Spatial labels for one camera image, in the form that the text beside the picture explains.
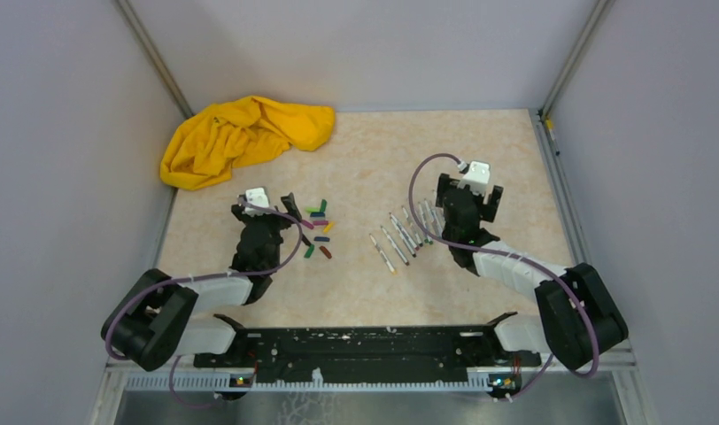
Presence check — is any dark green capped pen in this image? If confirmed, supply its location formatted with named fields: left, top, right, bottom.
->
left=424, top=199, right=443, bottom=237

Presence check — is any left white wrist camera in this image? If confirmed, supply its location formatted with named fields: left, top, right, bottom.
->
left=238, top=187, right=270, bottom=217

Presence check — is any aluminium frame rail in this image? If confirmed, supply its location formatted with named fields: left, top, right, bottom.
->
left=104, top=331, right=638, bottom=393

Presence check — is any brown pen cap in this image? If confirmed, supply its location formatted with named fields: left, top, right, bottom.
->
left=320, top=246, right=332, bottom=259

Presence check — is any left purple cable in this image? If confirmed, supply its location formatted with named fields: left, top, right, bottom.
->
left=104, top=199, right=305, bottom=410

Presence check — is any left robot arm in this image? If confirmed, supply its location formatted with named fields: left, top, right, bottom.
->
left=100, top=188, right=303, bottom=371

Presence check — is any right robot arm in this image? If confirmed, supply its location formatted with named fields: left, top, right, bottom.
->
left=435, top=174, right=629, bottom=371

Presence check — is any yellow cloth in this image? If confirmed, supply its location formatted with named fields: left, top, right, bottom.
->
left=158, top=96, right=336, bottom=191

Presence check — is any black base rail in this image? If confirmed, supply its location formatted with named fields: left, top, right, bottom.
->
left=193, top=325, right=542, bottom=384

